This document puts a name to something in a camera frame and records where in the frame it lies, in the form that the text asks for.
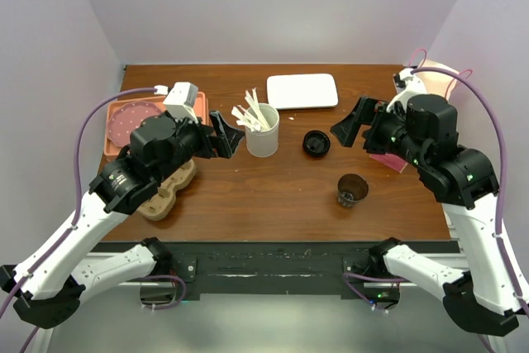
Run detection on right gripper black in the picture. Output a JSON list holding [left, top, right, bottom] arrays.
[[330, 93, 426, 165]]

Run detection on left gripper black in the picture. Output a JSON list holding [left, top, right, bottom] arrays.
[[155, 109, 245, 183]]

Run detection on black coffee cup lid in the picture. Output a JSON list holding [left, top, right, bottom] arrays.
[[302, 130, 331, 159]]

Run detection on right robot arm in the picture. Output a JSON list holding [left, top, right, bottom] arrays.
[[331, 94, 522, 336]]

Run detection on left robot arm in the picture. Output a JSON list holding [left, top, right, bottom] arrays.
[[1, 111, 245, 329]]

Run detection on white paper stir sticks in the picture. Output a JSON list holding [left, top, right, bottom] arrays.
[[231, 88, 271, 132]]

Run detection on white cylindrical holder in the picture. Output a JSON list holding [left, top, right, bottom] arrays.
[[245, 103, 279, 158]]

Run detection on white rectangular plate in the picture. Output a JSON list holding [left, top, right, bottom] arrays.
[[266, 74, 339, 110]]

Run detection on pink paper gift bag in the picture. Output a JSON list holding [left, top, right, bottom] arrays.
[[369, 48, 473, 173]]

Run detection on cardboard cup carrier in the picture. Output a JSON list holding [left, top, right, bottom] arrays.
[[136, 160, 197, 222]]

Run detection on pink dotted plate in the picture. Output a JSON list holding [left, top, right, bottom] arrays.
[[107, 101, 162, 148]]

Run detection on pink plastic tray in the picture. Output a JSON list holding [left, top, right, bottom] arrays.
[[102, 91, 207, 163]]

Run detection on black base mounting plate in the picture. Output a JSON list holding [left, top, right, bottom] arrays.
[[82, 240, 462, 303]]

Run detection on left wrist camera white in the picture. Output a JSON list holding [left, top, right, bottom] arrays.
[[163, 82, 198, 122]]

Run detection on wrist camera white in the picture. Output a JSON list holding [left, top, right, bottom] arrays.
[[163, 82, 198, 122], [389, 68, 427, 107]]

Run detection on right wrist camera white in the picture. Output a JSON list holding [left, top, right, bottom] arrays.
[[389, 68, 427, 107]]

